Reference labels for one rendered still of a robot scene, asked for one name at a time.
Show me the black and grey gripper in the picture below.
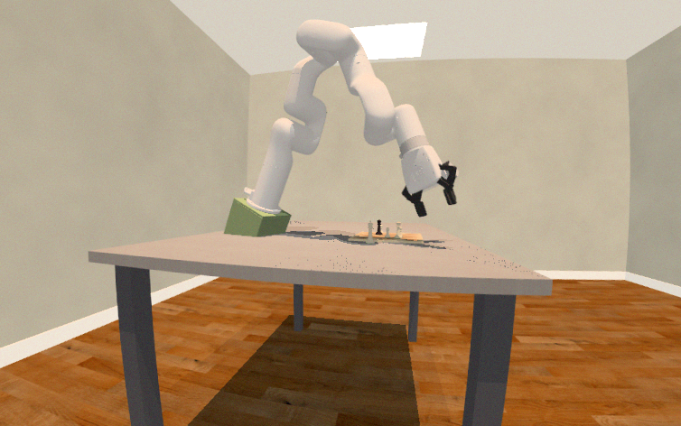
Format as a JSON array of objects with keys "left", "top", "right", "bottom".
[{"left": 401, "top": 145, "right": 457, "bottom": 217}]

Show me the orange and cream chessboard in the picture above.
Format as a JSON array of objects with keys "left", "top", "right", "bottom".
[{"left": 348, "top": 232, "right": 424, "bottom": 244}]

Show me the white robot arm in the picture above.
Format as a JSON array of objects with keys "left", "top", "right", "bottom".
[{"left": 244, "top": 20, "right": 429, "bottom": 214}]

